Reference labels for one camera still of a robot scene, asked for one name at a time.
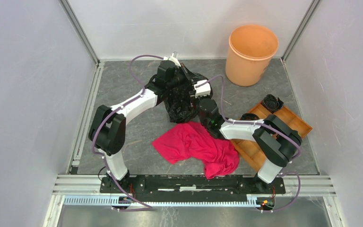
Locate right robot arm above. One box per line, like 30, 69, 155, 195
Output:
198, 98, 302, 184

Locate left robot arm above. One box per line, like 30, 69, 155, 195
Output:
88, 59, 182, 181

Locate black trash bag roll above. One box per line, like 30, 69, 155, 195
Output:
260, 94, 284, 114

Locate orange trash bin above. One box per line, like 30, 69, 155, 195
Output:
225, 25, 279, 87

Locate red cloth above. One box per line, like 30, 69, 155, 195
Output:
152, 122, 240, 179

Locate dark green bag roll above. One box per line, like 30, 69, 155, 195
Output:
240, 113, 260, 121

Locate orange compartment tray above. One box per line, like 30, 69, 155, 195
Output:
228, 99, 313, 172

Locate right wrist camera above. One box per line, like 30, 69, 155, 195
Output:
193, 79, 212, 98

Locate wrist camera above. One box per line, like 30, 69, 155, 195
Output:
163, 52, 181, 67
193, 79, 212, 98

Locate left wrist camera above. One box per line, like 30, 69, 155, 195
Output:
163, 52, 181, 67

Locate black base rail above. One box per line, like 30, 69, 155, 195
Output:
99, 174, 286, 203

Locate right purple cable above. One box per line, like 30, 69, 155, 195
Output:
195, 74, 303, 213

